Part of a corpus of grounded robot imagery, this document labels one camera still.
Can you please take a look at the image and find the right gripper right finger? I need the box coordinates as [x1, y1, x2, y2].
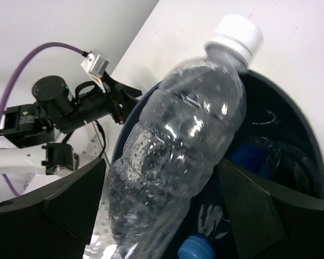
[218, 160, 324, 258]

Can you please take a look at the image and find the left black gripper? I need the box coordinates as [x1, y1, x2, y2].
[32, 71, 143, 134]

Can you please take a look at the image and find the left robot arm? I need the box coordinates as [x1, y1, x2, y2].
[0, 72, 143, 175]

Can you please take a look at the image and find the blue label bottle blue cap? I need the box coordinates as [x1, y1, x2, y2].
[178, 139, 281, 258]

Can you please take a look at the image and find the clear unlabelled plastic bottle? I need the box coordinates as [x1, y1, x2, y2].
[83, 15, 263, 258]

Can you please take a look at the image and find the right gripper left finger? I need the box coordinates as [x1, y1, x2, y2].
[0, 158, 106, 259]

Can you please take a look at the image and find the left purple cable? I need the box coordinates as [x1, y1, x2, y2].
[0, 42, 87, 197]

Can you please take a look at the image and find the dark grey plastic bin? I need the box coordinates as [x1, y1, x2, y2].
[113, 71, 324, 258]

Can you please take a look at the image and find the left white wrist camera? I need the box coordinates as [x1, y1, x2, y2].
[80, 49, 109, 87]

